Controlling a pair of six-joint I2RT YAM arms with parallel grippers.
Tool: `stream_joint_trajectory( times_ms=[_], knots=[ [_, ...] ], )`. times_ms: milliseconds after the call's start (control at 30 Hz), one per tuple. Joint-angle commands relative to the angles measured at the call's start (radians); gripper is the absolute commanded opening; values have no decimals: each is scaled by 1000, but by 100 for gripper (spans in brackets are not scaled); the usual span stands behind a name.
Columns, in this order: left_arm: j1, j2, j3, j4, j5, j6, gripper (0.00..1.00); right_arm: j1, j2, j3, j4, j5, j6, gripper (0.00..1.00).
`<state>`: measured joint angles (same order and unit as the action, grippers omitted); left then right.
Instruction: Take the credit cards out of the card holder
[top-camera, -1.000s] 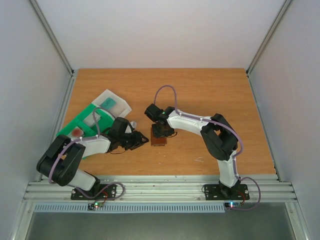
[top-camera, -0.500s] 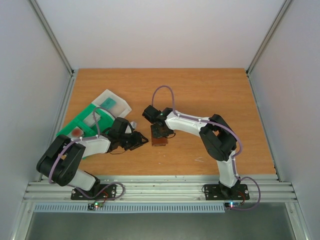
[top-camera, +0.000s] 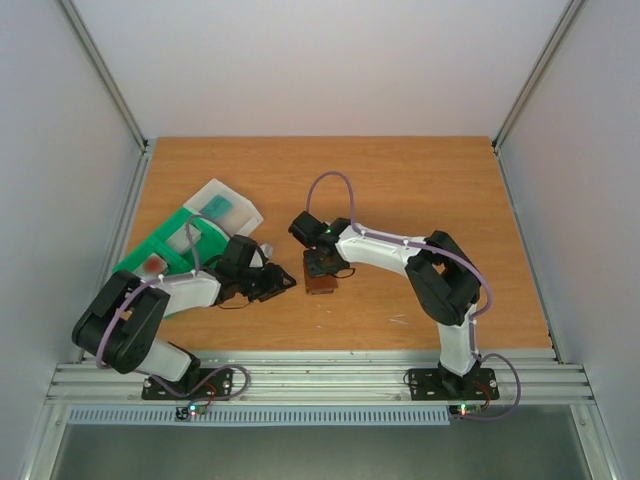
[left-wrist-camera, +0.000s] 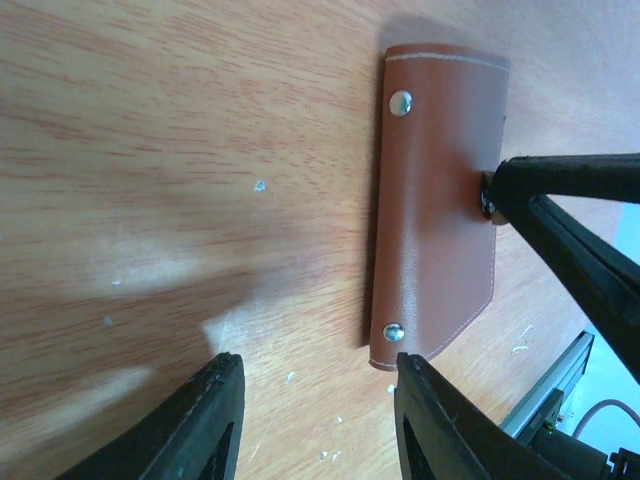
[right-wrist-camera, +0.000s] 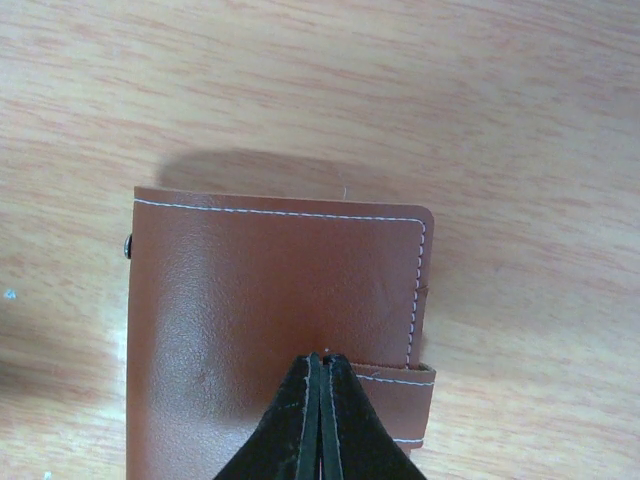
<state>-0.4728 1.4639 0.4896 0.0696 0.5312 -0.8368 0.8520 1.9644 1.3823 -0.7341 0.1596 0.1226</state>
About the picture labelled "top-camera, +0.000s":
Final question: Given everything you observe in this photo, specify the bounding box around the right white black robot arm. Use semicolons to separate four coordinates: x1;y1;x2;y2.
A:
289;211;499;403

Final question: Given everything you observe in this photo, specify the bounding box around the red spotted card in tray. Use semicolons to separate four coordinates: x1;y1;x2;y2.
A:
138;254;169;277

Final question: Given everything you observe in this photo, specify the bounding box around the left controller board with leds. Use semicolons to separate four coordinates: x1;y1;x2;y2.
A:
174;405;208;421

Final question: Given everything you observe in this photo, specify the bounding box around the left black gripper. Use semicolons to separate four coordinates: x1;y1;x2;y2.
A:
238;263;297;302

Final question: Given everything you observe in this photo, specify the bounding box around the aluminium frame rail front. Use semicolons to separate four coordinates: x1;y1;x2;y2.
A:
45;349;595;406

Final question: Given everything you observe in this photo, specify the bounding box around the aluminium corner post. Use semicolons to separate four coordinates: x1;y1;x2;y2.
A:
55;0;148;153
490;0;589;154

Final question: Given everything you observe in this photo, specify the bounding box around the right aluminium corner post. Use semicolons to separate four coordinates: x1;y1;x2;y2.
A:
490;0;589;154

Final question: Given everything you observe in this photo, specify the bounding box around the white translucent plastic bin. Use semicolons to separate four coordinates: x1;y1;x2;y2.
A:
183;179;264;236

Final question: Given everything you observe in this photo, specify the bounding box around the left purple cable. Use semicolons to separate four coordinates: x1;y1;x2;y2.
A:
94;214;251;404

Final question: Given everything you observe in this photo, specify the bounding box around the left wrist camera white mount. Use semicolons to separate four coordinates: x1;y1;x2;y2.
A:
250;243;273;267

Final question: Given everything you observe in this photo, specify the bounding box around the grey slotted cable duct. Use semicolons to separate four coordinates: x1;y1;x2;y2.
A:
67;405;450;427

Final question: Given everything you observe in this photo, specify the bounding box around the green plastic compartment tray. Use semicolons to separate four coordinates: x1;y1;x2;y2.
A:
112;207;229;275

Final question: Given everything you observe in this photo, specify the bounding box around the controller board with leds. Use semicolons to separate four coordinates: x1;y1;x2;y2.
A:
174;405;208;421
449;403;489;418

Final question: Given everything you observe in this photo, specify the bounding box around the right controller board with leds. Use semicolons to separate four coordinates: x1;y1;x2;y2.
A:
449;403;489;418

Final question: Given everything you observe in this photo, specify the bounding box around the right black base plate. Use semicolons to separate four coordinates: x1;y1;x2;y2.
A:
403;368;500;401

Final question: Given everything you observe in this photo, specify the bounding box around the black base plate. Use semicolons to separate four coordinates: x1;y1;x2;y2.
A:
141;368;233;401
403;368;500;401

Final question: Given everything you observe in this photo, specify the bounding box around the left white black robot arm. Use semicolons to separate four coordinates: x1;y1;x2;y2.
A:
71;235;296;401

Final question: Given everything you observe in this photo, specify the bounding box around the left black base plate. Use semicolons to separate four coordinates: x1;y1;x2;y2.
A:
141;368;233;401

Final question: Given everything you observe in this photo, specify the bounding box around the teal card in bin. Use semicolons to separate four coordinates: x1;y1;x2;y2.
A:
200;195;233;220

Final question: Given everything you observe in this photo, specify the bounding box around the left aluminium corner post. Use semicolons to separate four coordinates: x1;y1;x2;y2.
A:
55;0;148;153

